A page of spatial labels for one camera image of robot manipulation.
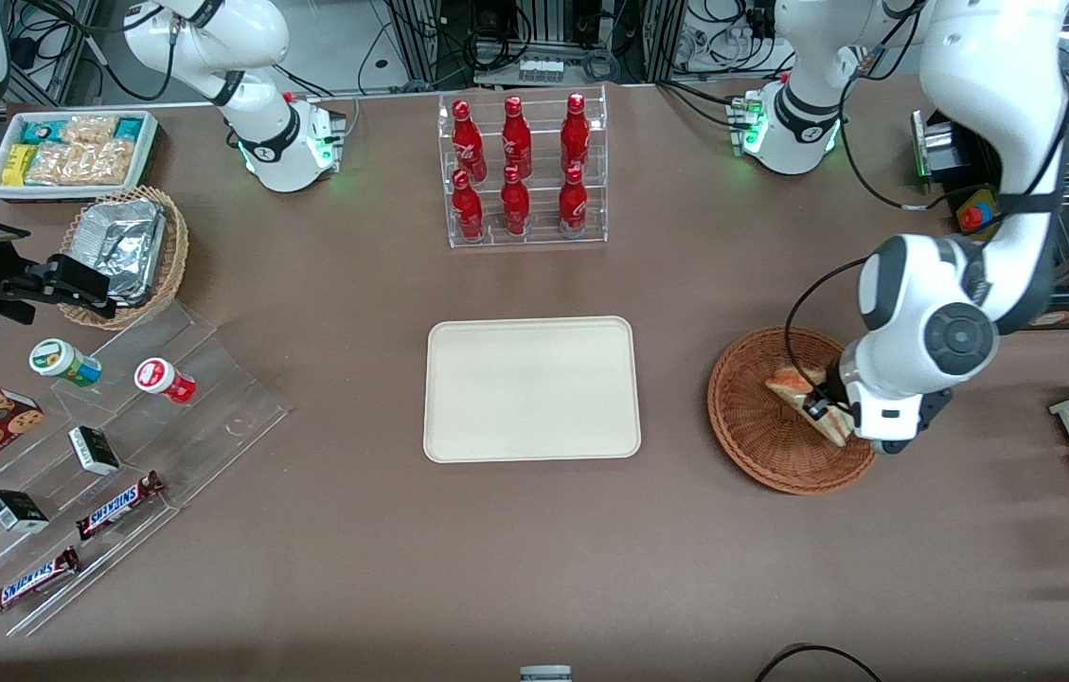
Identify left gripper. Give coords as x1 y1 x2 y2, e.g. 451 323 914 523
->
800 349 954 433

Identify triangular sandwich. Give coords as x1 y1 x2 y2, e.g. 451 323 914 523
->
766 368 855 448

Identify brown wicker basket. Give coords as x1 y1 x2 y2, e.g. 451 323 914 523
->
707 327 879 496

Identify silver foil tray stack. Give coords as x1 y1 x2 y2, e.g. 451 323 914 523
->
70 199 168 306

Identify light tan wicker basket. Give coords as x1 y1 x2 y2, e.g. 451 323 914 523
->
58 185 190 332

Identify cream plastic tray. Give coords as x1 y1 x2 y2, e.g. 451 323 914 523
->
423 315 642 464

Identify green lid yogurt cup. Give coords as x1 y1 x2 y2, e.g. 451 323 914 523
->
29 338 103 388

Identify yellow snack pack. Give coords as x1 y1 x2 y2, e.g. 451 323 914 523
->
2 144 38 187

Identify large clear cracker bag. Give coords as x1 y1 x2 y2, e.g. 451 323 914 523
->
26 140 135 187

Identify red lid yogurt cup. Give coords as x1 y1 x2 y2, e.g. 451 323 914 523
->
134 357 197 405

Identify small clear cracker bag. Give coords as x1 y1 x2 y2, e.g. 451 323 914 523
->
61 115 118 145

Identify small black carton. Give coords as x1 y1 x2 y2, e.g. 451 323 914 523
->
0 489 50 533
68 425 121 476

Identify clear acrylic stepped display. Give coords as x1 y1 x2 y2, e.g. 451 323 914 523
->
0 298 292 637

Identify red emergency stop button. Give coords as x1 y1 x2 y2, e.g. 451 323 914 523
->
958 189 1001 235

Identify Snickers chocolate bar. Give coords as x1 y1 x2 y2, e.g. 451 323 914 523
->
0 547 81 619
75 471 166 542

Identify red cola bottle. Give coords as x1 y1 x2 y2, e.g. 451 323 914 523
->
501 166 531 237
559 164 589 238
561 92 590 176
502 96 533 179
452 170 485 241
452 99 486 181

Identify clear acrylic bottle rack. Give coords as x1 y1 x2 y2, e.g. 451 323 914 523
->
437 83 609 249

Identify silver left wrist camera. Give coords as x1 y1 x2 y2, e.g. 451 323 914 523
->
852 403 925 456

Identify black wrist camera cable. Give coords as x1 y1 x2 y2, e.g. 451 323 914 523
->
784 256 868 391

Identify black floor cable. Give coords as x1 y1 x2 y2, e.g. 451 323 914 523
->
754 643 883 682

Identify aluminium frame post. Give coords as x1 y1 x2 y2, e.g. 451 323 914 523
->
645 0 686 84
406 0 442 84

